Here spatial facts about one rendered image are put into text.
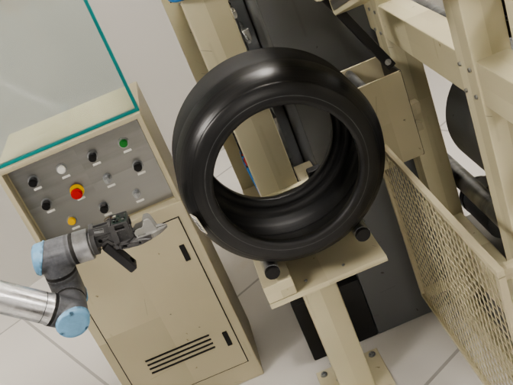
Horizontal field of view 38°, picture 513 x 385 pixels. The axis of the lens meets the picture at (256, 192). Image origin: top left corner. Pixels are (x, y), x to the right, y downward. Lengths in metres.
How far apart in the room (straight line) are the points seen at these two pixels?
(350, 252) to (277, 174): 0.36
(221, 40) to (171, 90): 2.87
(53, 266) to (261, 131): 0.75
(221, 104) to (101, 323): 1.36
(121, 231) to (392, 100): 0.91
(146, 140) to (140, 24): 2.32
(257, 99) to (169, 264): 1.15
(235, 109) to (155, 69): 3.16
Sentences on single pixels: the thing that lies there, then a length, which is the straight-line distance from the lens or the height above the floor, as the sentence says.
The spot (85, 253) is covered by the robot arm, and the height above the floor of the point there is 1.16.
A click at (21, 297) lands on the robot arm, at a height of 1.18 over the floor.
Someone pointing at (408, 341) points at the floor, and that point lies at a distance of 3.12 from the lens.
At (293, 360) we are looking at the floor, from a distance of 3.23.
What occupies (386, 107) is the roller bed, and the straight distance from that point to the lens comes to 2.33.
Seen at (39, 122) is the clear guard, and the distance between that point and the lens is 2.67.
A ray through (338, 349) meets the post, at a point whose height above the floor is 0.25.
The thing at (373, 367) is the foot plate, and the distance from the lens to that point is 3.04.
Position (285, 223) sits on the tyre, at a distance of 2.29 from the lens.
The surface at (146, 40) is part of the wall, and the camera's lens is 4.97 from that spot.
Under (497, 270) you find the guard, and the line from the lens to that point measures 1.71.
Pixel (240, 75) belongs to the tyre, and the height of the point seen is 1.47.
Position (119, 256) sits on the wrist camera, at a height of 1.10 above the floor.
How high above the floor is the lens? 2.05
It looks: 27 degrees down
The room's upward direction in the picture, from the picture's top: 23 degrees counter-clockwise
